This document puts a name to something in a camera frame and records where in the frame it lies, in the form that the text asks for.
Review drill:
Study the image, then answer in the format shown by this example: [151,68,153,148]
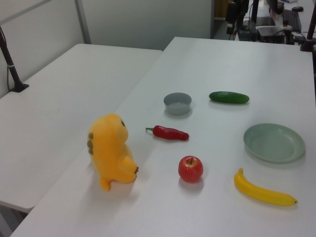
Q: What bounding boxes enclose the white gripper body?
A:
[227,1,237,23]

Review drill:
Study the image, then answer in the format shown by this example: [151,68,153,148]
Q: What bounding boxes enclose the red apple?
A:
[178,155,204,184]

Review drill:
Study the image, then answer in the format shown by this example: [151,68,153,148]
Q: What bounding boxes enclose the grey bowl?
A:
[163,92,193,116]

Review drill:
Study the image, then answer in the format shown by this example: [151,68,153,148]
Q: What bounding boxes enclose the black equipment box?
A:
[256,26,284,43]

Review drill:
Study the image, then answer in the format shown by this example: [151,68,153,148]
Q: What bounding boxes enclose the black keyboard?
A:
[282,8,302,32]

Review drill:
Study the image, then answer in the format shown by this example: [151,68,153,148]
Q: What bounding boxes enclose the green cucumber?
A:
[208,91,250,105]

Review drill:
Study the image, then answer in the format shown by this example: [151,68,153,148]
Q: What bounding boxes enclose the dark red stand pole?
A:
[300,0,316,52]

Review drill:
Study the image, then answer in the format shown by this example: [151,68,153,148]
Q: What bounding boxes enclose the red chili pepper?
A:
[145,125,190,142]

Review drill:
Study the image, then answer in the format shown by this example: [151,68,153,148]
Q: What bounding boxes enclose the pale green plate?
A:
[243,123,306,164]

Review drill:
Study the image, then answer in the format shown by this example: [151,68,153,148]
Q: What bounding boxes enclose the yellow banana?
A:
[234,167,298,207]

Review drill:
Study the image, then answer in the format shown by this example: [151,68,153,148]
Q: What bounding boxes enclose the yellow plush toy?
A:
[88,113,139,193]

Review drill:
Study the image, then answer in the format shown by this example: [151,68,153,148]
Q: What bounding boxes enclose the black camera stand pole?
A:
[0,26,30,93]

